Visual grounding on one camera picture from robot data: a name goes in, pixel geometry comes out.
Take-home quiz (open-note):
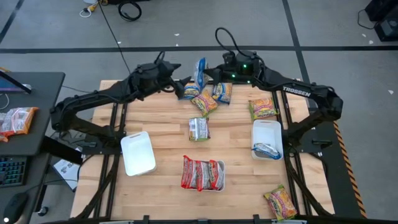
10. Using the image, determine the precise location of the black computer mouse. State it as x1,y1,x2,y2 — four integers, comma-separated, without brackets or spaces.
2,192,29,224

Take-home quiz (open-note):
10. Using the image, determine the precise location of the black metal table frame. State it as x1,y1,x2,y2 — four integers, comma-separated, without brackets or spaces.
74,70,335,224

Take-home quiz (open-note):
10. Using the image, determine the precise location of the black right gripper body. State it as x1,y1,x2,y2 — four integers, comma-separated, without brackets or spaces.
212,65,238,85

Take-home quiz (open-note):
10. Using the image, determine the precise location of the black computer monitor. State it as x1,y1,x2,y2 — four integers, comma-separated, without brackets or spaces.
0,69,33,95

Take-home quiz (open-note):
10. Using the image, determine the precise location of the backlit black keyboard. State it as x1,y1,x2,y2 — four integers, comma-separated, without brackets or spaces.
0,156,30,189

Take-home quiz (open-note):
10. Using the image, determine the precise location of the orange ramen multipack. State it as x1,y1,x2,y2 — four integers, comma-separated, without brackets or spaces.
0,106,40,143

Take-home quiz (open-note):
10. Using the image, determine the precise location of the coiled black cable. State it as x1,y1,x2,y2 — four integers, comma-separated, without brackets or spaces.
117,1,143,22

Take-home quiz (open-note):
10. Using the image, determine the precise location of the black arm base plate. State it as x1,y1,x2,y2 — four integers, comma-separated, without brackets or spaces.
40,135,122,166

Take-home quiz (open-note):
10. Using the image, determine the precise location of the white printed cardboard box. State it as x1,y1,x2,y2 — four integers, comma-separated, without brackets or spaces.
52,158,81,191

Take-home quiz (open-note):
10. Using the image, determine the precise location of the blue Maruchan ramen pack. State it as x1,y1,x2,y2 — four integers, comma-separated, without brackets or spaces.
193,57,208,91
251,142,282,161
182,82,200,100
211,82,233,105

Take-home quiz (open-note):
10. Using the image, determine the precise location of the hazard-striped black base plate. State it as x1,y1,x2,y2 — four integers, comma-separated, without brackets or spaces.
287,107,368,219

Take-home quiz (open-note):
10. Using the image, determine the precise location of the long black floor cable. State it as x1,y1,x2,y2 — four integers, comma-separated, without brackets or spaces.
97,0,134,80

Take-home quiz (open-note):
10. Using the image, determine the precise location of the black equipment case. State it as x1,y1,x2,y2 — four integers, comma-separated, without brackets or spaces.
364,0,398,43

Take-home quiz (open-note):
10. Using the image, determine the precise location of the orange noodle packet bottom-right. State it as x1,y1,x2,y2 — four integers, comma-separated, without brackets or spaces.
263,184,299,222

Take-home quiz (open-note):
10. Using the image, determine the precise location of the green Maruchan ramen pack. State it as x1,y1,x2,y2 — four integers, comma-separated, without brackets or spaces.
190,89,219,118
248,97,279,121
188,117,211,142

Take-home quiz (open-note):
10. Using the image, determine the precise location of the white plastic bin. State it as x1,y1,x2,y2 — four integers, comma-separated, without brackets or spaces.
181,155,226,193
120,131,157,177
250,119,284,161

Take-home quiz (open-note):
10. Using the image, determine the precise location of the black office desk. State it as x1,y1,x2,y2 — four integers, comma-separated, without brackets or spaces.
0,71,67,224

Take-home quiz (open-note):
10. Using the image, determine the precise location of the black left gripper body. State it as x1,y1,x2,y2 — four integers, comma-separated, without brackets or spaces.
153,61,187,100

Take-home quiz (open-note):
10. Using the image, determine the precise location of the white and yellow plug cable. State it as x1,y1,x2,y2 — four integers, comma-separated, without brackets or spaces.
78,2,99,18

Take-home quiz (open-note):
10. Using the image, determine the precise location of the black caster wheel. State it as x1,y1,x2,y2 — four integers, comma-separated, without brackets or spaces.
36,205,50,218

